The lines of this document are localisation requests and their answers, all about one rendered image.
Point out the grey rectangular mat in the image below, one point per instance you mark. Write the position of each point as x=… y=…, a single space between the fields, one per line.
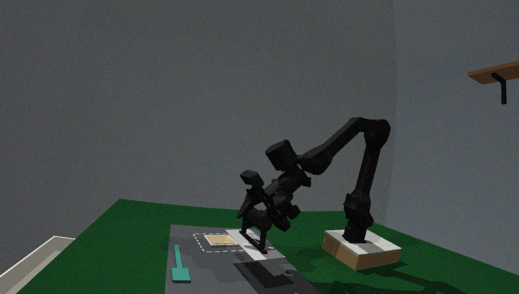
x=231 y=272

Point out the cream square tile with dark center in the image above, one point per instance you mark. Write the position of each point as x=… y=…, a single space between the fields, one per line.
x=220 y=240

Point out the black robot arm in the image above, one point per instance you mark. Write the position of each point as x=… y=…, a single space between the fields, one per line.
x=315 y=161

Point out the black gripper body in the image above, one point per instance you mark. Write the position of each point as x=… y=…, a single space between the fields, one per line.
x=253 y=178

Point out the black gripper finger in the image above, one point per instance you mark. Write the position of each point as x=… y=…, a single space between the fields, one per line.
x=251 y=199
x=249 y=224

